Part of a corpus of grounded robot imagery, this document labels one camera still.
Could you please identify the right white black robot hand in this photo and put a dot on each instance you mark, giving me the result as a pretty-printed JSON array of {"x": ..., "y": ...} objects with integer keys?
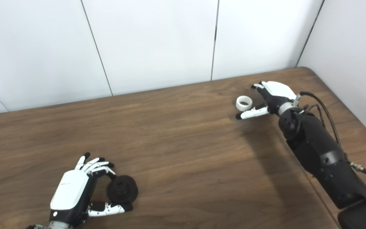
[{"x": 278, "y": 90}]

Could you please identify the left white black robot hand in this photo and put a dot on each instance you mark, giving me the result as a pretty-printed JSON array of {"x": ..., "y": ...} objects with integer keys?
[{"x": 70, "y": 190}]

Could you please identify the round black plastic part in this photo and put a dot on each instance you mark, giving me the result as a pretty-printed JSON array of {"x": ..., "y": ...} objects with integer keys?
[{"x": 124, "y": 189}]

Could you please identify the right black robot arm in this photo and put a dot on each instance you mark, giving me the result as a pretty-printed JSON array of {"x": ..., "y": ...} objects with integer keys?
[{"x": 326, "y": 159}]

